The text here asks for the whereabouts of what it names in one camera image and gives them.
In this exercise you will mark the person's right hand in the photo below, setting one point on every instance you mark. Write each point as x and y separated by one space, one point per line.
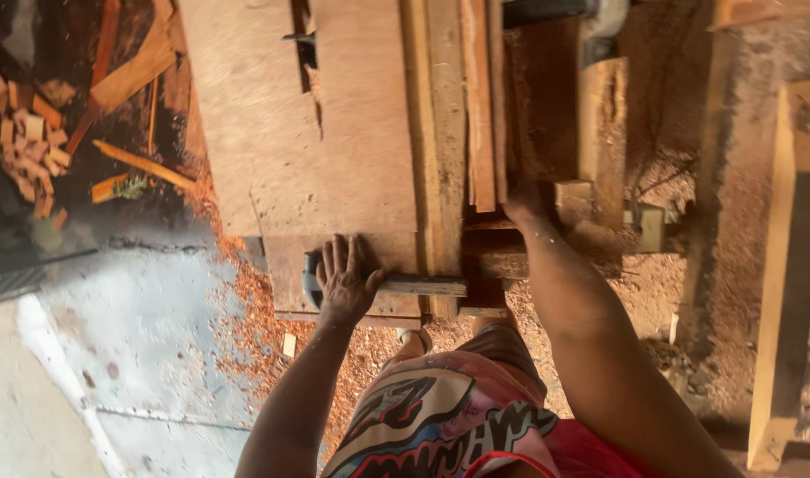
531 209

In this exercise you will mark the person's left hand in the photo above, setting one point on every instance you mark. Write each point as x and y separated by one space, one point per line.
342 292

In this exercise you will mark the person's right fingers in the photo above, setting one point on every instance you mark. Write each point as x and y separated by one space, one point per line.
515 204

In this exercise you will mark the small brown wooden block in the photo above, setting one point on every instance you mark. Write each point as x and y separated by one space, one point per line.
573 202

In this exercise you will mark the reddish wooden slat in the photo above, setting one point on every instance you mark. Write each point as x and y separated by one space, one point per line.
479 106

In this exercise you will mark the thin dark wooden slat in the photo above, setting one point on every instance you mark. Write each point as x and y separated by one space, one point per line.
498 99

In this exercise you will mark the dark wooden board panel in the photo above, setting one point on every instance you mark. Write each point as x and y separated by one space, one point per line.
541 99

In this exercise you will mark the upright brown wooden block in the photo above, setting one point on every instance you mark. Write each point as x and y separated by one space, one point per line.
603 139

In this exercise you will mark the short grey wooden stick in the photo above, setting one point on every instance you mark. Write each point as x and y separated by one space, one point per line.
425 286

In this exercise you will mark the pale yellow wooden block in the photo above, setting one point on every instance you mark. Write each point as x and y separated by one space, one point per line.
646 228

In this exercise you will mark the person's sandalled foot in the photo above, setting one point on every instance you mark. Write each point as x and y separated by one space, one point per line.
415 340

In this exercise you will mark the grey round tool part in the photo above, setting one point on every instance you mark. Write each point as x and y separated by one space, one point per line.
310 282

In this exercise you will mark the colourful printed shirt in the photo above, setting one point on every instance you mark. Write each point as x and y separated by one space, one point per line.
458 418

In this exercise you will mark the worn wooden bench board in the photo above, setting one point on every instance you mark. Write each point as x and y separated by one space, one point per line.
288 279

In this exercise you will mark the large brown plywood sheet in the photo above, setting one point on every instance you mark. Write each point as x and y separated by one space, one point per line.
285 133

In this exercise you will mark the heap of reddish sawdust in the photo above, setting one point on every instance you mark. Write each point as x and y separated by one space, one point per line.
258 312

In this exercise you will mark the tall pale wooden beam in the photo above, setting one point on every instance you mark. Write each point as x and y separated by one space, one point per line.
787 279

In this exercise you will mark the heap of scrap wood planks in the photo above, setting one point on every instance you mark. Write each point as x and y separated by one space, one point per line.
132 86

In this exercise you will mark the pile of small wood offcuts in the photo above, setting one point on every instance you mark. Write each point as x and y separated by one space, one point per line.
29 143

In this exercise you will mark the dark ribbed metal sheet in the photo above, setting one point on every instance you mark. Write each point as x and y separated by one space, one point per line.
19 279

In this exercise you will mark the long wooden fence rail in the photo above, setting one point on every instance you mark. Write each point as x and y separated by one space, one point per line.
441 146

